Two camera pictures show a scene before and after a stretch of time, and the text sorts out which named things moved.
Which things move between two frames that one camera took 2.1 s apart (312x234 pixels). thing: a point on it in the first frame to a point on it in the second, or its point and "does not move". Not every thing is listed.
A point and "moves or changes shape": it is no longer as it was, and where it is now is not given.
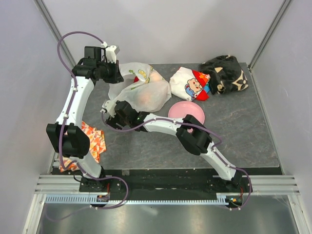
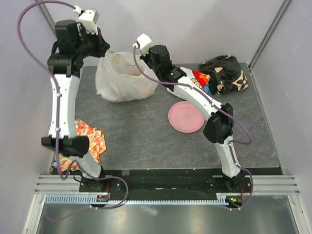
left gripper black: (117, 77) to (102, 46)
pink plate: (180, 109) does not move
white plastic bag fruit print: (144, 87) moves or changes shape
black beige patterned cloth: (226, 74) does not move
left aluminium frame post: (45, 12) does not move
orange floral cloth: (97, 145) does not move
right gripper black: (112, 121) to (145, 57)
